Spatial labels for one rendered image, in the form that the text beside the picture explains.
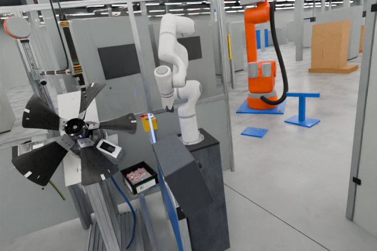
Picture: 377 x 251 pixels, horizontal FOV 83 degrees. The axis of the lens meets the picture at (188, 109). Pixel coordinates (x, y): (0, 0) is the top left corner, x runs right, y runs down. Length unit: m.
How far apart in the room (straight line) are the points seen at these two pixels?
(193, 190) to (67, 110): 1.31
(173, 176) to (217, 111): 1.79
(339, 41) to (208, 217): 7.50
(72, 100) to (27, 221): 1.39
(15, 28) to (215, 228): 2.08
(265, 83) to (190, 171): 4.11
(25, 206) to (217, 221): 1.81
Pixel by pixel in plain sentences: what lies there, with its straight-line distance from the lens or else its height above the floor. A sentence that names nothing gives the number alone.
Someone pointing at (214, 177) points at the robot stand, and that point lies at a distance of 1.58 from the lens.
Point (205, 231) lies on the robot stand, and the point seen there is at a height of 0.26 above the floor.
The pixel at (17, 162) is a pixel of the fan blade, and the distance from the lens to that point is 1.51.
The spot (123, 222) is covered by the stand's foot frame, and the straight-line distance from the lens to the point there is 2.37.
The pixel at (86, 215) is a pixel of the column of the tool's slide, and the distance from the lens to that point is 2.53.
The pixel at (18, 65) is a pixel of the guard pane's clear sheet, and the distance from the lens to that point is 2.26.
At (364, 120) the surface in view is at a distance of 1.99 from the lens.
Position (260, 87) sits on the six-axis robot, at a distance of 4.74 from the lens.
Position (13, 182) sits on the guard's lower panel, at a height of 0.63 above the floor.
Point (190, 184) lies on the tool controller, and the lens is 0.73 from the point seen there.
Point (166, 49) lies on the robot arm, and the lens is 1.17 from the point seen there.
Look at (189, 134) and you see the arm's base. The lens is 1.47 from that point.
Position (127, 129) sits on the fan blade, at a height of 1.15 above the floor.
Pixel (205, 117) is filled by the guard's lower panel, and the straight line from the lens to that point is 2.39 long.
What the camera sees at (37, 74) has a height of 1.54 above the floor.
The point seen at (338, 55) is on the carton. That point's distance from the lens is 8.53.
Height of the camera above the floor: 1.61
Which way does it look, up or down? 17 degrees down
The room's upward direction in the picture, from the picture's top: 8 degrees counter-clockwise
